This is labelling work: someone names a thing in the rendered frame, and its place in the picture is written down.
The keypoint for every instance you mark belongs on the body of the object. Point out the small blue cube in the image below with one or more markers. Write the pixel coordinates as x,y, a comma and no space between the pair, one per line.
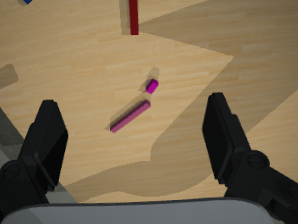
27,1

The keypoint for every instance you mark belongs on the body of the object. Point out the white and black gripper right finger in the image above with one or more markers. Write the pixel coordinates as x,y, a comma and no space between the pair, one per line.
230,156

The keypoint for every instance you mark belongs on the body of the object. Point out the small magenta block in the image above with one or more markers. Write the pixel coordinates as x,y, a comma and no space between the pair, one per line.
152,86

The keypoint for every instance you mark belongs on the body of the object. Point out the red rod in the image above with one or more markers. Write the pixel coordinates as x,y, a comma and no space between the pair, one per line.
133,10

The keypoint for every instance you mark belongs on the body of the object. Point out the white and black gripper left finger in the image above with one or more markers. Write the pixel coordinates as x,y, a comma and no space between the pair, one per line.
38,166

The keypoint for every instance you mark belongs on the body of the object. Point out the pink rod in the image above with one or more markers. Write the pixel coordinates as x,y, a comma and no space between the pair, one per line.
130,116

